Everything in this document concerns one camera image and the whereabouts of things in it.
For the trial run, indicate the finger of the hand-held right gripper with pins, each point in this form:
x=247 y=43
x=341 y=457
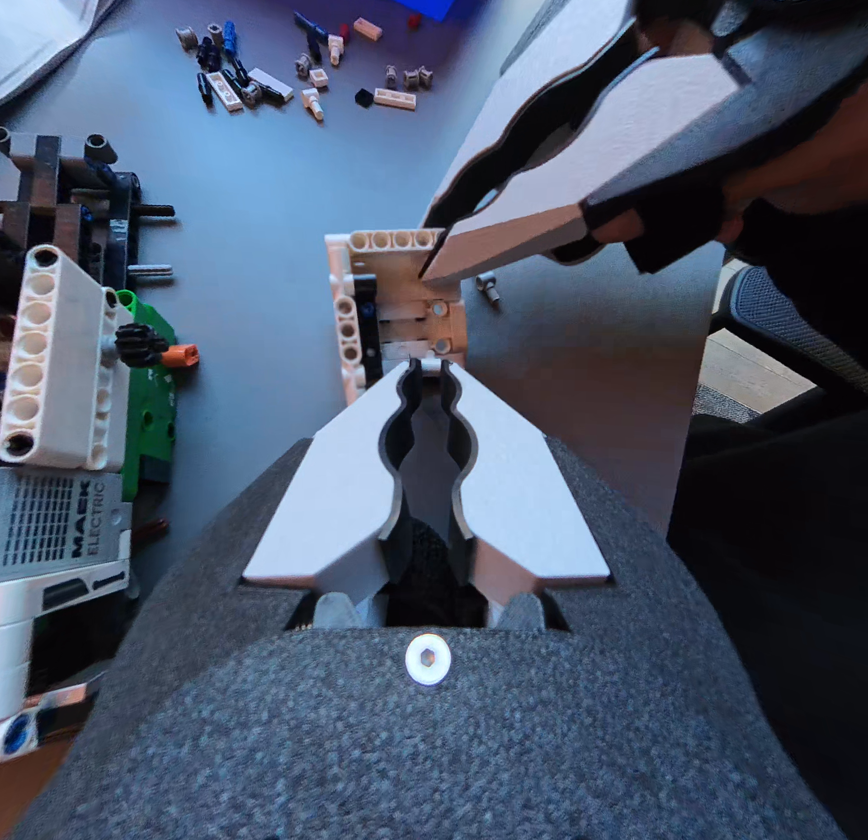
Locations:
x=542 y=60
x=597 y=168

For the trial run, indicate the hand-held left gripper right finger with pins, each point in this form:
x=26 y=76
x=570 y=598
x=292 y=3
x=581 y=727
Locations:
x=529 y=508

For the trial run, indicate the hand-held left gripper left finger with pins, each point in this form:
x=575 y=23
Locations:
x=319 y=508

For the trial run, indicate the white lego panel assembly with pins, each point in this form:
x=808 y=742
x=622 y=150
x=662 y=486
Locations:
x=407 y=311

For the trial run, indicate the pile of small lego parts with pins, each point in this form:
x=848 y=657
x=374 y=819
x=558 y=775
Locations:
x=393 y=99

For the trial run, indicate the small grey lego connector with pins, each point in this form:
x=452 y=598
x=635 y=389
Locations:
x=488 y=289

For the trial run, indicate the white green lego truck model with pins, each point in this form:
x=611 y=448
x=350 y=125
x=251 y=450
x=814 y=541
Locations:
x=74 y=379

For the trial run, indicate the person's right hand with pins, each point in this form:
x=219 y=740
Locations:
x=807 y=155

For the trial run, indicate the black mesh office chair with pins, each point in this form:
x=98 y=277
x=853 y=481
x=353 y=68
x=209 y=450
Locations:
x=800 y=338

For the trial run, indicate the open instruction booklet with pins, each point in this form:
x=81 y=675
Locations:
x=47 y=19

